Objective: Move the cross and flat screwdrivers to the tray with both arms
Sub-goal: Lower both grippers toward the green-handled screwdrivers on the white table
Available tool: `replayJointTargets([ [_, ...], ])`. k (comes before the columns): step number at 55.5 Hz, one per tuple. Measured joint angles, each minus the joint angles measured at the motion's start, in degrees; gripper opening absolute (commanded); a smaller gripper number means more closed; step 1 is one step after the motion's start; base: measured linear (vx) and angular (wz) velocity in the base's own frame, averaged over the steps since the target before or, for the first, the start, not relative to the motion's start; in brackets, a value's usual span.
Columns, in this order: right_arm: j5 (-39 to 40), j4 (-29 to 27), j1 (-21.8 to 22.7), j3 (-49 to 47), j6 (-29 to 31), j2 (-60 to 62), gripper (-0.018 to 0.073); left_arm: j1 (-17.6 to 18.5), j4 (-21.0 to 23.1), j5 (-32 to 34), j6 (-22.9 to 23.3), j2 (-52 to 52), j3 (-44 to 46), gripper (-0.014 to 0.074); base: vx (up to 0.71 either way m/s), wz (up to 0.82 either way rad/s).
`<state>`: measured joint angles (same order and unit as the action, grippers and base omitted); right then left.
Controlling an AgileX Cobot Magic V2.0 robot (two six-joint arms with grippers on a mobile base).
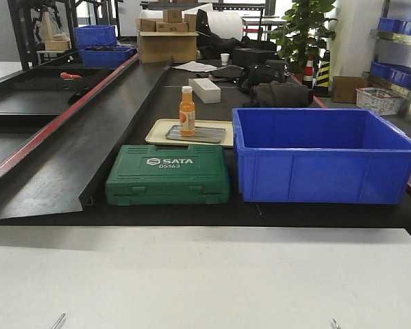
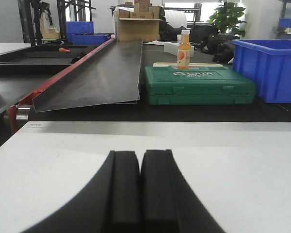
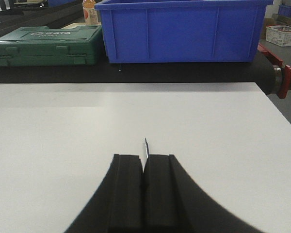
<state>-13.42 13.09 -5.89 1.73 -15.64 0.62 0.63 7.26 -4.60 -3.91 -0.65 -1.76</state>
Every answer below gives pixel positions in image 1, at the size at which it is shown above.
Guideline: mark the green-handled screwdriver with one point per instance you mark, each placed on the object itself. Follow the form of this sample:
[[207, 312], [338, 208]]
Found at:
[[335, 324], [59, 321]]

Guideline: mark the small metal tray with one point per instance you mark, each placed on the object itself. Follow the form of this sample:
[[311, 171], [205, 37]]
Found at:
[[202, 134]]

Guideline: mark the beige plastic tray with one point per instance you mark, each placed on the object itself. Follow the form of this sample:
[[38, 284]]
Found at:
[[157, 134]]

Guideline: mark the orange juice bottle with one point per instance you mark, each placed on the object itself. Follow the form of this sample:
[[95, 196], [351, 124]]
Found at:
[[187, 112]]

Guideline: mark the green SATA tool case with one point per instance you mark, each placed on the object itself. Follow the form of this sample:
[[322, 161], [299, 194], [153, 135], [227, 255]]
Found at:
[[144, 175]]

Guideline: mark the white rectangular box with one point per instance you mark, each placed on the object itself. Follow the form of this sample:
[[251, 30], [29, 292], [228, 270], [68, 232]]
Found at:
[[206, 90]]

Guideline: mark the large blue plastic bin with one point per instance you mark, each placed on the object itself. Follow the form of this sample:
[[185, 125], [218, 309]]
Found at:
[[317, 155]]

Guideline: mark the dark grey bag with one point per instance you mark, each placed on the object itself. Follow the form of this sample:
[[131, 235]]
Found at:
[[280, 95]]

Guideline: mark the white paper cup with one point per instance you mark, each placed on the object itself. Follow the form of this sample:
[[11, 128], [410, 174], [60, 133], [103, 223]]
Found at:
[[224, 59]]

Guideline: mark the black equipment case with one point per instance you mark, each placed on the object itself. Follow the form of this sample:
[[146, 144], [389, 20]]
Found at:
[[245, 57]]

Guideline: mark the large cardboard box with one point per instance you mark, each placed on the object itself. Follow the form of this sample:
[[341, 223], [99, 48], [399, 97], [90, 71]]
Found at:
[[181, 47]]

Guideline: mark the red white traffic cone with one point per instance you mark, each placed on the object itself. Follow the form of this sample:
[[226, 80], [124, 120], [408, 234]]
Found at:
[[308, 72]]

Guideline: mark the black yellow traffic cone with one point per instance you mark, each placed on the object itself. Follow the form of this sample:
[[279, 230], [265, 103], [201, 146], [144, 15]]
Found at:
[[321, 87]]

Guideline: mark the blue crate on left table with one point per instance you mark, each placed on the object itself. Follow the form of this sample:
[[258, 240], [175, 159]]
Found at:
[[110, 57]]

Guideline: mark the brown cardboard box on floor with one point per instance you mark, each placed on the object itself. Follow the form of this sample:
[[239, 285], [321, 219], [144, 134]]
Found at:
[[344, 88]]

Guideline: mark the green potted plant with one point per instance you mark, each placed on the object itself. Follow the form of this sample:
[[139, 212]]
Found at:
[[304, 32]]

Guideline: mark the white red basket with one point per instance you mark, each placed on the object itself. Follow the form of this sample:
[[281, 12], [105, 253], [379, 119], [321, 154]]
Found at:
[[379, 100]]

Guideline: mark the orange handled tool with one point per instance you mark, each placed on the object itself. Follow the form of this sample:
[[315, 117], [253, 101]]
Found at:
[[69, 76]]

